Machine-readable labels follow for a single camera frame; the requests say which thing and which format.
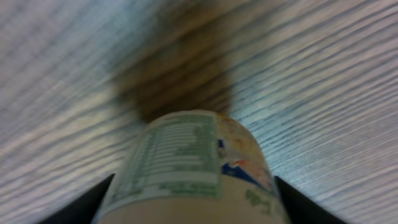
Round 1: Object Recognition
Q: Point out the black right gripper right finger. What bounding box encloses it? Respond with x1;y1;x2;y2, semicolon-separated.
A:
274;176;347;224

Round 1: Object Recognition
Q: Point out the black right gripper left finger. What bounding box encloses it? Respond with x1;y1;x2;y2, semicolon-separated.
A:
39;174;114;224

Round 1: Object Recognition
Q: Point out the green lid glass jar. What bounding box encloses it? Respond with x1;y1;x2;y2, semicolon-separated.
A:
96;110;290;224

